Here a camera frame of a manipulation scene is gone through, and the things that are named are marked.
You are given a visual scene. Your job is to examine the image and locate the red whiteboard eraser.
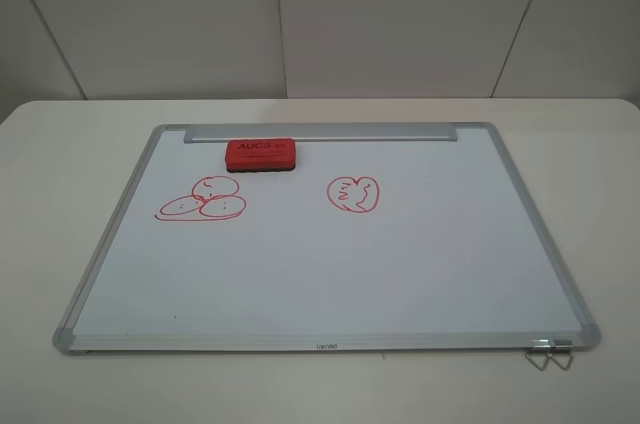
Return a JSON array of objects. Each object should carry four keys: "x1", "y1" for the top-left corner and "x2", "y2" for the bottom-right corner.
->
[{"x1": 225, "y1": 138, "x2": 296, "y2": 173}]

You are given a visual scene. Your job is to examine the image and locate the white aluminium-framed whiteboard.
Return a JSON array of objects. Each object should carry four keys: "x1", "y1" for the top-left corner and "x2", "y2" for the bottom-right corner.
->
[{"x1": 52, "y1": 122, "x2": 601, "y2": 353}]

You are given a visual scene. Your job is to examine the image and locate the left metal binder clip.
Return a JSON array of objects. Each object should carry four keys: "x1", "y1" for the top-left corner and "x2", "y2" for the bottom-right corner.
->
[{"x1": 525, "y1": 339, "x2": 551, "y2": 371}]

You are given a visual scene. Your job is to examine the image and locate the metal binder clip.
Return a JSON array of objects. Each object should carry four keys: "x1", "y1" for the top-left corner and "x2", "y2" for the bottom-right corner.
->
[
  {"x1": 525, "y1": 339, "x2": 551, "y2": 371},
  {"x1": 547, "y1": 339, "x2": 574, "y2": 371}
]

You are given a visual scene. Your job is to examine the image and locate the right metal binder clip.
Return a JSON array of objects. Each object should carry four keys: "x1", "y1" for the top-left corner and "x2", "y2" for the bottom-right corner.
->
[{"x1": 547, "y1": 339, "x2": 574, "y2": 371}]

